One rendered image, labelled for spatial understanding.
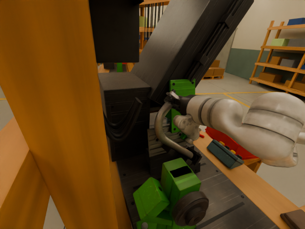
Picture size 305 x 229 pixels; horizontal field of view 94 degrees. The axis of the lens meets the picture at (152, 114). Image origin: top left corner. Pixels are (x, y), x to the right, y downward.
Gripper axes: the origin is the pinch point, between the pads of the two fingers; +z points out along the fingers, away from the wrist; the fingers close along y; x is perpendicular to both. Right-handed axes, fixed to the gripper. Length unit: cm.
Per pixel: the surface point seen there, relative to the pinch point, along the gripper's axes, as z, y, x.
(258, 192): -16.3, -45.0, 5.6
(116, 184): 7.6, -6.9, 37.8
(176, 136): 5.1, -14.7, 7.8
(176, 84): 2.9, 1.7, -7.3
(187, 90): 2.9, -3.8, -9.1
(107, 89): 8.6, 18.8, 10.2
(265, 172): 48, -192, -35
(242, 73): 453, -452, -480
